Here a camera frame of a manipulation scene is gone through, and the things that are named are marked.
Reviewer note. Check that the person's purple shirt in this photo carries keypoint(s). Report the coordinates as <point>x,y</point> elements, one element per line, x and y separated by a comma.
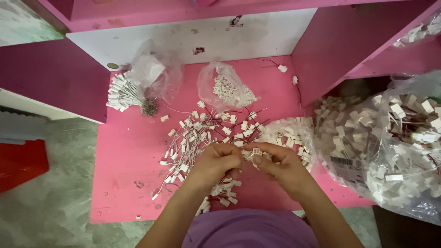
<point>249,229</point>

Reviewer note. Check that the red plastic object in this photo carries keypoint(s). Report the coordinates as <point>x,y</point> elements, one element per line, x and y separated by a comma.
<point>19,165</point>

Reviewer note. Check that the empty clear plastic bag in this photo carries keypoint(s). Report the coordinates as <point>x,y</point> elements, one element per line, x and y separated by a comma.
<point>148,69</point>

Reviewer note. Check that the clear bag of connector housings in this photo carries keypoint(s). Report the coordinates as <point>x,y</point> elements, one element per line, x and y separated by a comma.
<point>293,136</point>

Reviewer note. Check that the loose white connector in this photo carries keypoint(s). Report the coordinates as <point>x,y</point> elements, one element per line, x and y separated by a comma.
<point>164,118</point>

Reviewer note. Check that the grey corrugated sheet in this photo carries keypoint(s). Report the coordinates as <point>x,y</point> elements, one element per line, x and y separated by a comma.
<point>20,127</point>

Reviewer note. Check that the brass coin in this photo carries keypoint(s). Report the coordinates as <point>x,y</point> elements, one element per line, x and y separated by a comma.
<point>112,65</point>

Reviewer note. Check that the person's left fingers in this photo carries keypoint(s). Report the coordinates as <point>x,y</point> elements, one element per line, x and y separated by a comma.
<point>229,155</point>

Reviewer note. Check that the person's right fingers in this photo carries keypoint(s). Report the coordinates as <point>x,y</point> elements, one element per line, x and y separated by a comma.
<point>267,151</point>

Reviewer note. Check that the person's right hand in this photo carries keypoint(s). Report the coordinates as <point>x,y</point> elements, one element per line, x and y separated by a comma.
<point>284,168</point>

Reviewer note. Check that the white connector housing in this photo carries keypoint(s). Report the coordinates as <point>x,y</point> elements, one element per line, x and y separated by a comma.
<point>256,152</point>

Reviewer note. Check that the clear bag of tiny connectors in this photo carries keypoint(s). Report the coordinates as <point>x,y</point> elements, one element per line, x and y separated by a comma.
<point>227,90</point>

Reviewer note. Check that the pink wooden desk cabinet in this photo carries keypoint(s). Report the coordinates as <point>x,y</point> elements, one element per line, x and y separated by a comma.
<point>131,155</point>

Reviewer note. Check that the clear bag on shelf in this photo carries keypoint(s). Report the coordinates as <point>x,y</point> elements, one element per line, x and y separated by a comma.
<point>420,31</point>

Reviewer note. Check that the person's left hand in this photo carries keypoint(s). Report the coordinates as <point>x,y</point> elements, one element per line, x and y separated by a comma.
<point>212,165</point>

